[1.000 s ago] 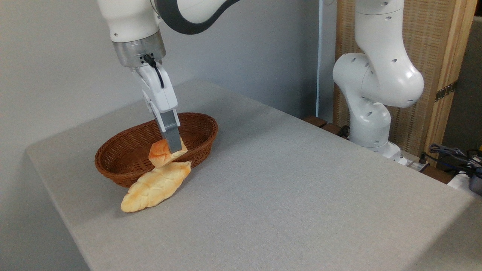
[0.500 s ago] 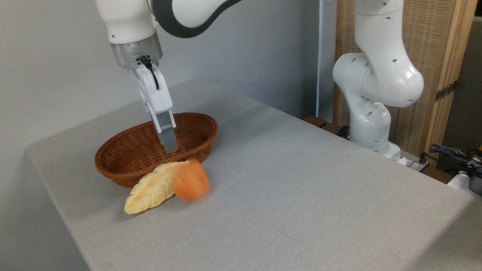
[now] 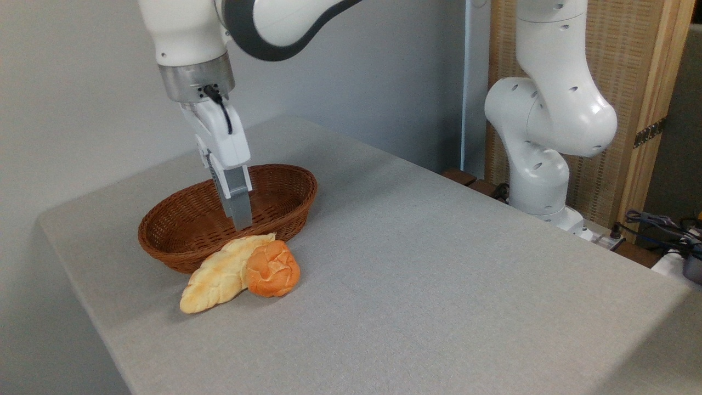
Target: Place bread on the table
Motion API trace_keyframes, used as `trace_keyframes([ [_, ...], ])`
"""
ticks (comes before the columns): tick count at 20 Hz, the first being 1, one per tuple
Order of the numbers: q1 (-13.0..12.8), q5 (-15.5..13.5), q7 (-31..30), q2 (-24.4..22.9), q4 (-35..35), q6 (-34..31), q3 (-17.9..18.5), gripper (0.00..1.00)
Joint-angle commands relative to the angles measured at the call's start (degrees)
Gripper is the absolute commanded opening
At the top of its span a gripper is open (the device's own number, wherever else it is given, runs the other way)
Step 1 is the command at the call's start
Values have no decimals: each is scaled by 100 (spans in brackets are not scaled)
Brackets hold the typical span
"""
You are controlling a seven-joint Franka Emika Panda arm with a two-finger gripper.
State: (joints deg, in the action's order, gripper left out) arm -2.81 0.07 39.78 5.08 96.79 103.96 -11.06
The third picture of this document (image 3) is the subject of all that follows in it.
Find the brass hinge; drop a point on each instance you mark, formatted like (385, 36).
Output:
(650, 131)

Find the round orange bread roll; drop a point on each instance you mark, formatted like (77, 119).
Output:
(273, 270)

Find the long pale braided bread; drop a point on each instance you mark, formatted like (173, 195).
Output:
(216, 280)

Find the brown wicker basket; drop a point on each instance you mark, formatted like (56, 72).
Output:
(181, 225)

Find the wooden woven screen panel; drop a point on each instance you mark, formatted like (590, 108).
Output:
(636, 66)

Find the white vertical wall trim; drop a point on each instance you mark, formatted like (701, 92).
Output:
(474, 82)

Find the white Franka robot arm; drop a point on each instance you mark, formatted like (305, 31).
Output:
(181, 33)

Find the dark wooden ledge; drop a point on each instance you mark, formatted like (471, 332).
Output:
(463, 176)

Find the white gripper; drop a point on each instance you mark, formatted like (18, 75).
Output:
(222, 140)

